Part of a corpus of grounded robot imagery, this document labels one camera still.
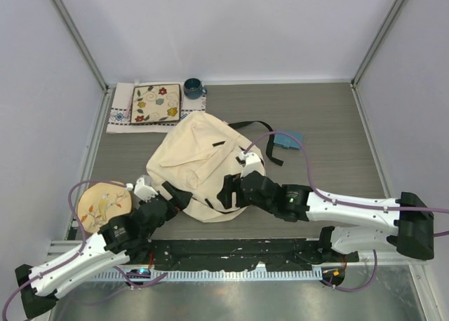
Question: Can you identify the cream canvas backpack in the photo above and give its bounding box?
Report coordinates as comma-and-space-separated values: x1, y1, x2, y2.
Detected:
146, 111, 282, 223

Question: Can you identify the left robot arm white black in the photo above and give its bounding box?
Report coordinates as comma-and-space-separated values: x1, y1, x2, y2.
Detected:
15, 178, 192, 319

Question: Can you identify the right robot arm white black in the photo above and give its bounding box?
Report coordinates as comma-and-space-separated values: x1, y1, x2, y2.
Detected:
217, 172, 434, 261

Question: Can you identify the round wooden bird coaster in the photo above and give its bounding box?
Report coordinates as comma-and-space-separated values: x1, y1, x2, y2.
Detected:
76, 182, 132, 234

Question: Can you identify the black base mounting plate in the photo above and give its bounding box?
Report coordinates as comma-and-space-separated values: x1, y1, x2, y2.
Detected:
126, 238, 359, 272

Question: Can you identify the floral square ceramic plate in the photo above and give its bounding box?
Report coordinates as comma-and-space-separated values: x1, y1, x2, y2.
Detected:
130, 84, 182, 125

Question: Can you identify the dark blue ceramic mug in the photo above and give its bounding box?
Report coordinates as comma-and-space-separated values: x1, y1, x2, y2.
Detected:
183, 78, 208, 100

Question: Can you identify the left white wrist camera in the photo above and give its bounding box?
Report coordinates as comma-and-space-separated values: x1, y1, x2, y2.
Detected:
125, 175, 159, 202

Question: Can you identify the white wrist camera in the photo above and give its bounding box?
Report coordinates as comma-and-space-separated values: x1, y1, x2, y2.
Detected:
236, 151, 265, 178
125, 175, 159, 202

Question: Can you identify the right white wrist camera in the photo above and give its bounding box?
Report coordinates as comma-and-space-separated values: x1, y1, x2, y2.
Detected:
236, 151, 265, 178

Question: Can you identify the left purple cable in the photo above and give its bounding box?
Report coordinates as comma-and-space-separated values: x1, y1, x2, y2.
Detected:
0, 180, 169, 321

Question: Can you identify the purple cable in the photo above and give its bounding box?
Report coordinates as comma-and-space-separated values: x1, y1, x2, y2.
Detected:
243, 132, 449, 294
0, 180, 169, 321

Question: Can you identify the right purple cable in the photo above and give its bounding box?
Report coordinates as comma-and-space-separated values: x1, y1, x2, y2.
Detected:
243, 132, 449, 294

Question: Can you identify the slotted grey cable duct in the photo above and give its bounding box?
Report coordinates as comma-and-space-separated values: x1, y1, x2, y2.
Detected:
88, 266, 323, 282

